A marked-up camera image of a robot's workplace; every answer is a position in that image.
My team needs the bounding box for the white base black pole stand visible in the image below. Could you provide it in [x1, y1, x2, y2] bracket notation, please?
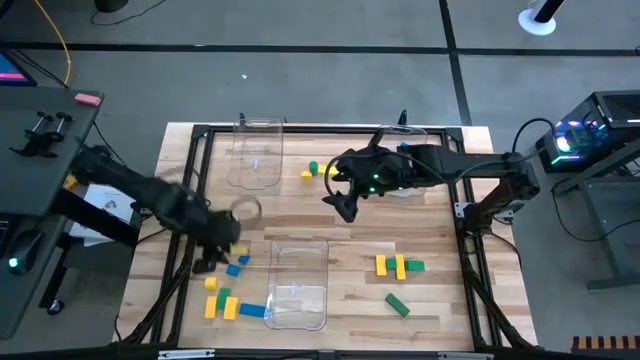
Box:
[517, 0, 567, 37]

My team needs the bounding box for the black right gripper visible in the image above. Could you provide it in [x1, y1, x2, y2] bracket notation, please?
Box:
[322, 174, 381, 224]

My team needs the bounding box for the black handle tool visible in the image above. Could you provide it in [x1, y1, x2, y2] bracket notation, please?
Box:
[9, 111, 74, 160]

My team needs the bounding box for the dark grey side desk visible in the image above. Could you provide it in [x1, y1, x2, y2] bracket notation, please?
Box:
[0, 85, 105, 341]

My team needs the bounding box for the yellow cable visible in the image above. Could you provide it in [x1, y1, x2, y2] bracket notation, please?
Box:
[32, 0, 73, 86]

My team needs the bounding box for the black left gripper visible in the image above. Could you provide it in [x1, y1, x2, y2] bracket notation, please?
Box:
[192, 209, 244, 275]

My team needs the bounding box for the long green block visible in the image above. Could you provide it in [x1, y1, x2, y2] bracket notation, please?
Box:
[384, 292, 411, 318]

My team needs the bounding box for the white paper sheet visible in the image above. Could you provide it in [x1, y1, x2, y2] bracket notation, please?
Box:
[67, 183, 144, 247]

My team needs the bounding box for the black computer tower with lights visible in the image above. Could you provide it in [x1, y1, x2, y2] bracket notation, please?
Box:
[534, 89, 640, 175]

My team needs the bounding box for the black computer mouse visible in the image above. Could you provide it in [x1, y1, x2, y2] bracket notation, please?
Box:
[5, 228, 44, 276]

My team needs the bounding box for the pink eraser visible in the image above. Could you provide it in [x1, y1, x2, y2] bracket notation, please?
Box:
[73, 92, 103, 108]

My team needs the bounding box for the black round base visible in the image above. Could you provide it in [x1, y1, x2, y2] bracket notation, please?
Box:
[94, 0, 130, 14]

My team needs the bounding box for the black aluminium table frame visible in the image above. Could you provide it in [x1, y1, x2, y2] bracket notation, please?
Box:
[122, 123, 539, 354]

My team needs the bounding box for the computer screen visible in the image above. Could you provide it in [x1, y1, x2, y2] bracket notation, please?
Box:
[0, 48, 39, 89]

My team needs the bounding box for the clear plastic bin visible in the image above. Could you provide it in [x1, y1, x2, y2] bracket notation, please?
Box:
[263, 236, 330, 332]
[229, 117, 285, 191]
[373, 125, 430, 200]

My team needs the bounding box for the orange black striped object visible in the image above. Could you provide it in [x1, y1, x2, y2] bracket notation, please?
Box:
[571, 335, 640, 352]

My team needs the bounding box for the dark grey metal table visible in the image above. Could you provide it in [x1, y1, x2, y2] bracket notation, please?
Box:
[549, 144, 640, 291]

